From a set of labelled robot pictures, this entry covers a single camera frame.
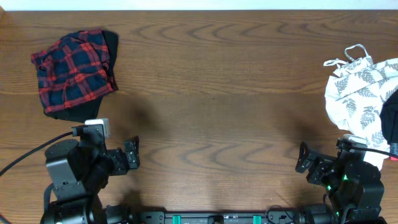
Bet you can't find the red navy plaid shirt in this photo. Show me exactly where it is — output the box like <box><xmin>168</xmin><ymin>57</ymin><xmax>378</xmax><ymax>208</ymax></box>
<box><xmin>31</xmin><ymin>29</ymin><xmax>116</xmax><ymax>114</ymax></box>

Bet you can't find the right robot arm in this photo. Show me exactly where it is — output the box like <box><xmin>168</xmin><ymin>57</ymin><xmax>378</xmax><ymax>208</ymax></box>
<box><xmin>294</xmin><ymin>138</ymin><xmax>386</xmax><ymax>224</ymax></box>

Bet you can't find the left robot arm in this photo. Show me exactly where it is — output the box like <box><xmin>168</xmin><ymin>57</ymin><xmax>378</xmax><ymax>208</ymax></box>
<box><xmin>41</xmin><ymin>124</ymin><xmax>140</xmax><ymax>224</ymax></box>

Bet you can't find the black folded garment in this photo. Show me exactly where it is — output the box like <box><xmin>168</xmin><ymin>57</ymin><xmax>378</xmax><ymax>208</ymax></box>
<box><xmin>45</xmin><ymin>30</ymin><xmax>119</xmax><ymax>123</ymax></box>

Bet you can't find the white fern print cloth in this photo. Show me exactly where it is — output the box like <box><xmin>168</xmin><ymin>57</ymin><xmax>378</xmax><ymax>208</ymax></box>
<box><xmin>323</xmin><ymin>44</ymin><xmax>397</xmax><ymax>152</ymax></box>

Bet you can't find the dark navy garment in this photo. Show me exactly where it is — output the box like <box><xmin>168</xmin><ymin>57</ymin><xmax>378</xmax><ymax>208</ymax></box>
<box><xmin>380</xmin><ymin>91</ymin><xmax>397</xmax><ymax>144</ymax></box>

